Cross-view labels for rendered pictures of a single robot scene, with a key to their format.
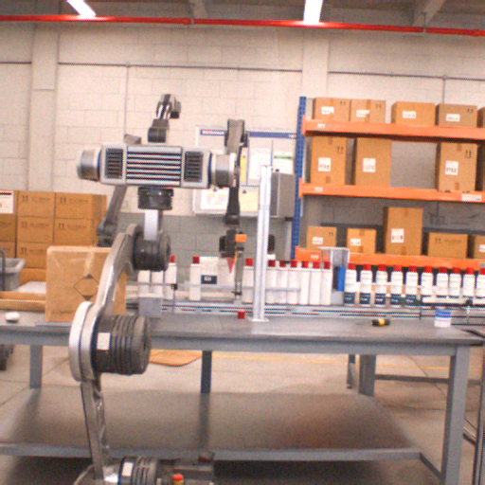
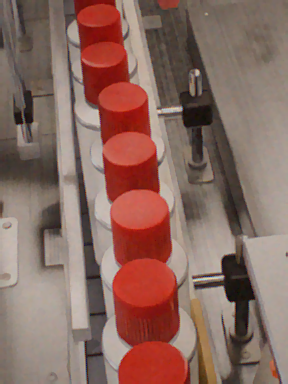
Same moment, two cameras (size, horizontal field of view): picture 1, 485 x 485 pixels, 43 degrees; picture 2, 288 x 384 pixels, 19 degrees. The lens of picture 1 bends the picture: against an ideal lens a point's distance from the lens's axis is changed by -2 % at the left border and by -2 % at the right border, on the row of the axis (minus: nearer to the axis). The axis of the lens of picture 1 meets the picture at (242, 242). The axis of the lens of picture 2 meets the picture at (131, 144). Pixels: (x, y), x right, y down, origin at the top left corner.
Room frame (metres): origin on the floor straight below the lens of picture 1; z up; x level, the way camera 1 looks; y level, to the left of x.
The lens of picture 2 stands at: (2.89, -0.62, 1.41)
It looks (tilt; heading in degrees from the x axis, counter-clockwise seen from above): 40 degrees down; 93
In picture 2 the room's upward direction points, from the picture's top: 5 degrees counter-clockwise
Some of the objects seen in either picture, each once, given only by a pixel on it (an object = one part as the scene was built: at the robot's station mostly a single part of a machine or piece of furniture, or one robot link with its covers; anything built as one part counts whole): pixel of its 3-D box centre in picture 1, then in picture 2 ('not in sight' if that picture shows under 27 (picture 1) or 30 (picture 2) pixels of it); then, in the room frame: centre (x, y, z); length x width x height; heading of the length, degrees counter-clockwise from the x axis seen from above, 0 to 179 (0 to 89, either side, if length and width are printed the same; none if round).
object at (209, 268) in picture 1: (211, 271); not in sight; (3.48, 0.16, 0.95); 0.20 x 0.20 x 0.14
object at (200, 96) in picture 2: not in sight; (196, 119); (2.93, 0.03, 0.89); 0.03 x 0.03 x 0.12; 6
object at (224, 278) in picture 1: (225, 263); not in sight; (3.12, 0.08, 1.03); 0.09 x 0.09 x 0.30
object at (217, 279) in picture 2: not in sight; (221, 290); (2.93, -0.19, 0.89); 0.06 x 0.03 x 0.12; 6
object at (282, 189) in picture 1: (277, 194); not in sight; (2.77, -0.14, 1.38); 0.17 x 0.10 x 0.19; 151
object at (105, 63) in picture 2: (271, 281); (115, 164); (2.86, -0.14, 0.98); 0.05 x 0.05 x 0.20
